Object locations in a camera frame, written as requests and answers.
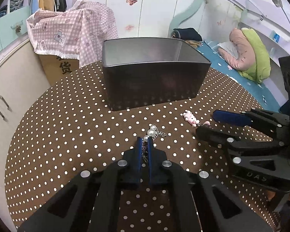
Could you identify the blue printed bed sheet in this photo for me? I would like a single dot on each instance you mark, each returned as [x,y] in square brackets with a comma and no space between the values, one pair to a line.
[244,87]

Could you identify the folded dark clothes stack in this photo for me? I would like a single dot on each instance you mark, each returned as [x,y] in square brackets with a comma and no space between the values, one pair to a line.
[0,14]

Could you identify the green blanket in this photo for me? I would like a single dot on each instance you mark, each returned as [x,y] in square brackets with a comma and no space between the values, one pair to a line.
[258,58]

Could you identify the pink pillow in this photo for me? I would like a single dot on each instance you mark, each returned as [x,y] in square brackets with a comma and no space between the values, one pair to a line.
[239,46]

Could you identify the pale green wardrobe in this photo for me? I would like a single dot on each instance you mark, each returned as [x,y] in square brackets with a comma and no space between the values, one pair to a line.
[154,9]

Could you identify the teal drawer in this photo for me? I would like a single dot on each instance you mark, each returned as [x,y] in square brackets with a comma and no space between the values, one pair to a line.
[9,21]

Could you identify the black folded clothes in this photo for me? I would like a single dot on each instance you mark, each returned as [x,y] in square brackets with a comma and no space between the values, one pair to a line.
[187,33]

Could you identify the small pink butterfly sticker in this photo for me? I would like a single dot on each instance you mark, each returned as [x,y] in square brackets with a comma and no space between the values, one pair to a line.
[219,22]

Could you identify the cream low cabinet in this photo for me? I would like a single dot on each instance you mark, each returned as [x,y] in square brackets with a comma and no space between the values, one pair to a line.
[14,82]

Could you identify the cardboard box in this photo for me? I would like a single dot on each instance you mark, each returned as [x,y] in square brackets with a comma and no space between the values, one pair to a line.
[60,67]

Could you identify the white pillow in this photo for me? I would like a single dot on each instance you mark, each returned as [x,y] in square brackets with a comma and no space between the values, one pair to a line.
[224,47]

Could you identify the grey metal box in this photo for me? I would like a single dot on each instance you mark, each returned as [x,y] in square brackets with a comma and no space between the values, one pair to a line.
[154,84]

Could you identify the folded jeans stack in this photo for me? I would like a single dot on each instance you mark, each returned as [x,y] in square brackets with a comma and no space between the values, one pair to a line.
[17,2]

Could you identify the small blue box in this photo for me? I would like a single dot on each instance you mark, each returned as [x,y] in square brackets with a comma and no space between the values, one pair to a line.
[276,36]

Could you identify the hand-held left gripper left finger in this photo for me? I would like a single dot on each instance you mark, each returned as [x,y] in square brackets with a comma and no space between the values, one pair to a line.
[139,159]

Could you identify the person's right hand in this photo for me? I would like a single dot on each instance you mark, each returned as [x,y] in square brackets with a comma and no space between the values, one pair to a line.
[272,195]

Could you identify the pink checked cloth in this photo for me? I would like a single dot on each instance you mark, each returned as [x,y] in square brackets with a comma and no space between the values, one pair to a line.
[67,24]

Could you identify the faint pink butterfly sticker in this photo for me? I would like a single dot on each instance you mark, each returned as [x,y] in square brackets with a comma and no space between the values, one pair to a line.
[129,27]

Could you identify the teal bunk bed frame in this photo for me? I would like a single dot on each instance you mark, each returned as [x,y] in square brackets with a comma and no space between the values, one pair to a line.
[188,12]

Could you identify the tan folded clothes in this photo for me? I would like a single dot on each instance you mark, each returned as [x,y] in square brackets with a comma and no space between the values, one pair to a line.
[194,44]

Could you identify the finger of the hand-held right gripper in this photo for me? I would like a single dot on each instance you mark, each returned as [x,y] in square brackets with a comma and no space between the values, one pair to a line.
[212,134]
[229,117]

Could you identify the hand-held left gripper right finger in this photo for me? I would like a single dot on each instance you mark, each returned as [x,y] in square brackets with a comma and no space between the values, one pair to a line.
[150,159]

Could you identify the purple bed shelf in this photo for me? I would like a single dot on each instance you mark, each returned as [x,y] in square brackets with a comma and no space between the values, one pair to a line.
[263,21]

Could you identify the pink cat charm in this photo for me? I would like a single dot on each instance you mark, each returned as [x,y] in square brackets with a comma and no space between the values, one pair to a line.
[189,117]

